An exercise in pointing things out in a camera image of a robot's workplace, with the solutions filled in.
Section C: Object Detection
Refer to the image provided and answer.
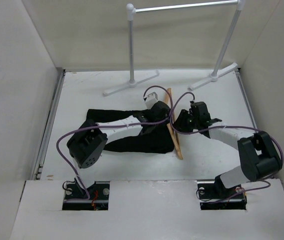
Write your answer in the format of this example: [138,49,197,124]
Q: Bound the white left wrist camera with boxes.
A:
[143,92,158,110]

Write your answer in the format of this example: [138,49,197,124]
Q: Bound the black trousers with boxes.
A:
[86,109,175,154]

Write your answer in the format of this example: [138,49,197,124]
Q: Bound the white clothes rack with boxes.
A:
[103,0,245,97]

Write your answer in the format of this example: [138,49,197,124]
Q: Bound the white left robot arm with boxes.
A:
[66,101,174,169]

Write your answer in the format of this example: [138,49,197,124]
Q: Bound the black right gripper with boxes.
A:
[170,109,199,135]

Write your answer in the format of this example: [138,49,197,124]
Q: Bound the wooden clothes hanger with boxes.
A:
[164,88,183,160]

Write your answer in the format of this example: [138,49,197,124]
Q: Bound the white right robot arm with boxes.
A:
[172,101,284,202]

